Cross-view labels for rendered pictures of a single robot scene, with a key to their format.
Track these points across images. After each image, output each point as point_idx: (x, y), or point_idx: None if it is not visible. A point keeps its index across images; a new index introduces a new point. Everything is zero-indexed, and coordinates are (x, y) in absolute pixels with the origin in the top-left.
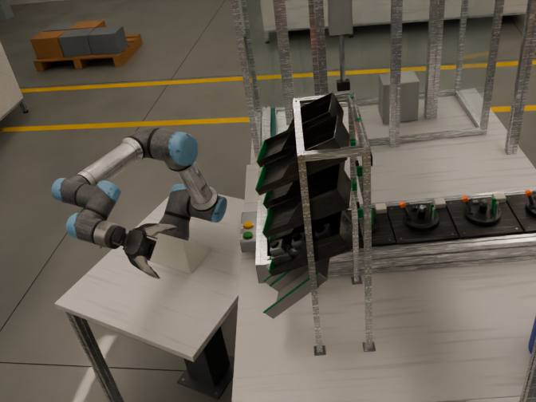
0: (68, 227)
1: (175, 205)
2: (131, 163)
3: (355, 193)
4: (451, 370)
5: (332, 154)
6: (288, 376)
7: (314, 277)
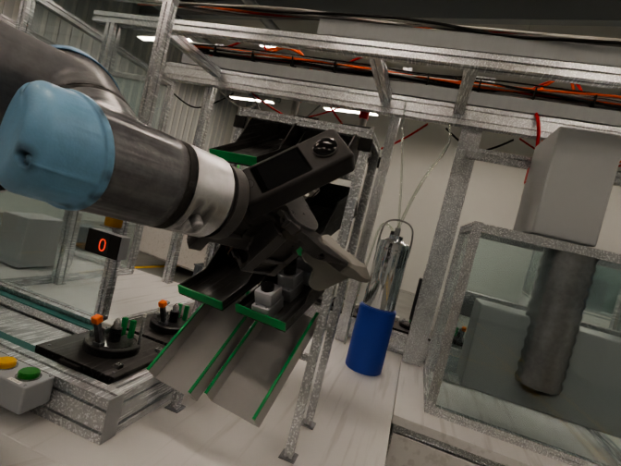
0: (62, 116)
1: None
2: None
3: None
4: (360, 404)
5: (376, 142)
6: None
7: (328, 312)
